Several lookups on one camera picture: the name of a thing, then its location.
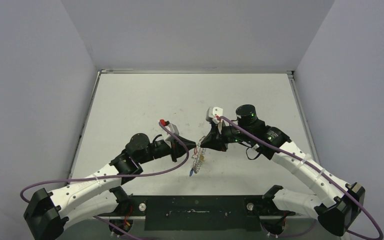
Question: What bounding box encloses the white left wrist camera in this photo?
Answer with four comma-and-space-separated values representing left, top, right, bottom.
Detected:
159, 119, 179, 147

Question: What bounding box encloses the metal ring disc with keyrings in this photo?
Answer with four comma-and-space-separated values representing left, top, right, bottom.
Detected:
191, 135, 206, 174

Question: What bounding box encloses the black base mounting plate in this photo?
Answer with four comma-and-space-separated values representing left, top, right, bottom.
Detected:
95, 195, 296, 232

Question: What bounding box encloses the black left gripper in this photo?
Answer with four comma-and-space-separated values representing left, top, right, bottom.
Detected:
137, 135, 197, 164

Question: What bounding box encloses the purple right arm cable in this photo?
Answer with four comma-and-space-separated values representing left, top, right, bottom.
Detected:
218, 115, 384, 240

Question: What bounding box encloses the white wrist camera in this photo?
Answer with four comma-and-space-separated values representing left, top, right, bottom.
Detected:
159, 119, 179, 147
205, 106, 224, 125

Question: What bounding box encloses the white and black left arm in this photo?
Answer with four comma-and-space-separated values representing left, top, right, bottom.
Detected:
23, 133, 196, 240

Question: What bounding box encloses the aluminium frame rail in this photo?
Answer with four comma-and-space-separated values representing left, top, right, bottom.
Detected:
47, 195, 348, 220

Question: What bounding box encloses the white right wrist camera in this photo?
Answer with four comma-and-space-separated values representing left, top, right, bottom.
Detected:
205, 106, 224, 125

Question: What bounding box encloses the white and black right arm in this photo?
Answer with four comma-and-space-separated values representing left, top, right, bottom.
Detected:
200, 104, 366, 237

